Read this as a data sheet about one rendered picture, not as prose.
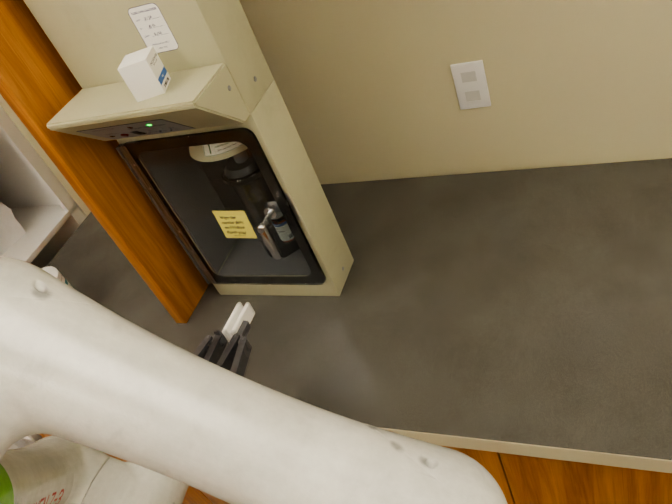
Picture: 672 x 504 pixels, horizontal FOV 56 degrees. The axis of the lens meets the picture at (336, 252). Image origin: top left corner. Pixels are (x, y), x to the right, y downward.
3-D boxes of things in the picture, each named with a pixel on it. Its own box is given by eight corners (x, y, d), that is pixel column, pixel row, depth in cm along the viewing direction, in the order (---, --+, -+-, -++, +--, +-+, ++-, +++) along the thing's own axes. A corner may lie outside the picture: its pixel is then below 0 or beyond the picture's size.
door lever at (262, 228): (291, 242, 126) (280, 242, 127) (273, 207, 120) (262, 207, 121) (282, 261, 122) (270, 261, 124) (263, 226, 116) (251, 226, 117)
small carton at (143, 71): (144, 87, 104) (124, 55, 100) (171, 78, 103) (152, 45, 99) (137, 102, 100) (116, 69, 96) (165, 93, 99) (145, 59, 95)
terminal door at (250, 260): (212, 281, 146) (119, 142, 121) (328, 282, 133) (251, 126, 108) (211, 284, 146) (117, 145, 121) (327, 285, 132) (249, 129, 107)
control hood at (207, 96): (111, 133, 120) (80, 88, 114) (252, 114, 106) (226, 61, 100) (77, 171, 113) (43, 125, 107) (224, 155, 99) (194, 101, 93)
